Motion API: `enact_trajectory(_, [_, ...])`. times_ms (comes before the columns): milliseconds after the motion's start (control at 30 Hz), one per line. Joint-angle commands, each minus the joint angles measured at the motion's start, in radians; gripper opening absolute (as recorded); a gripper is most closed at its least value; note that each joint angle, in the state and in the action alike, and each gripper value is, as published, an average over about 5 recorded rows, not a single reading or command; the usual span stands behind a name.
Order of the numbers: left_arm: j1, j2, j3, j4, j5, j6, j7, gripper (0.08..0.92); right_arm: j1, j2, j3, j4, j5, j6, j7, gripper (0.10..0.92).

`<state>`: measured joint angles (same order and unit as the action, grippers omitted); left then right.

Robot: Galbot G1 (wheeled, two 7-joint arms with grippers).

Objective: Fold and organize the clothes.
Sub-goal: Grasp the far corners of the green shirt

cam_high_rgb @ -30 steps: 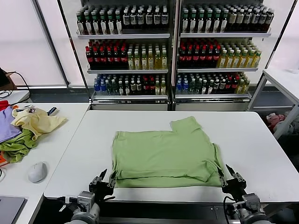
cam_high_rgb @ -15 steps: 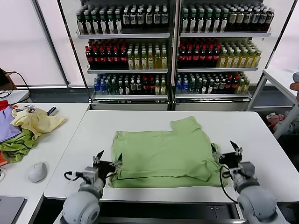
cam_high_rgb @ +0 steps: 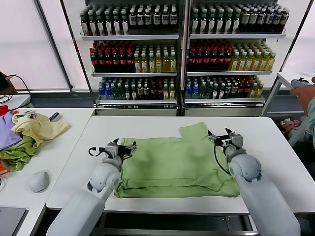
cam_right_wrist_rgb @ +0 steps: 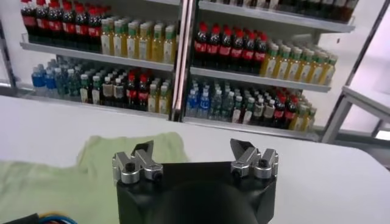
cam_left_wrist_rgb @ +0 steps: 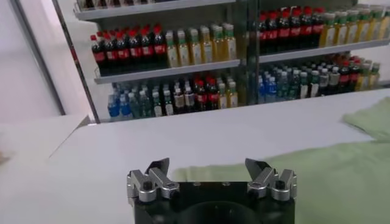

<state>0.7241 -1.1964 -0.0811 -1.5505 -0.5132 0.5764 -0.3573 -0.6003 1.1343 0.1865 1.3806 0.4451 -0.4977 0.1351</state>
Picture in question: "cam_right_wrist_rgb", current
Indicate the dark green water bottle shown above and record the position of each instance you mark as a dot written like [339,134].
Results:
[227,108]
[73,86]
[215,106]
[61,85]

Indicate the blue water bottle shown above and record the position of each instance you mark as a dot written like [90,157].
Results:
[192,105]
[50,83]
[204,105]
[38,82]

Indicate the yellow juice bottle green cap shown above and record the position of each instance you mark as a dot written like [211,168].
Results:
[169,50]
[304,71]
[157,48]
[106,42]
[118,44]
[317,73]
[281,67]
[270,65]
[329,74]
[293,69]
[131,45]
[144,47]

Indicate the dark slanted metal pole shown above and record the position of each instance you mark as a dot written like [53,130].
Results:
[6,54]
[366,45]

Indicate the white metal frame table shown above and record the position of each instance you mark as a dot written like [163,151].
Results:
[368,102]

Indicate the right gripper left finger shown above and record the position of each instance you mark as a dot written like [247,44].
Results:
[134,161]

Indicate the light green t-shirt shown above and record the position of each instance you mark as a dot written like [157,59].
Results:
[45,188]

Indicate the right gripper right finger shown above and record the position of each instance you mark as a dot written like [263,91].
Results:
[253,159]

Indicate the small yellow juice bottle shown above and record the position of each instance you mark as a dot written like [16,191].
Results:
[300,120]
[152,102]
[310,121]
[163,103]

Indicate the metal drinks shelf unit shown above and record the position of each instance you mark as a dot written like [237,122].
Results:
[91,56]
[259,79]

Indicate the small bottle white label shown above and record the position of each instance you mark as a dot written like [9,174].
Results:
[237,112]
[248,114]

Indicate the small cola bottle red cap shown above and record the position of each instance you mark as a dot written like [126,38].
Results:
[278,114]
[131,94]
[289,115]
[142,95]

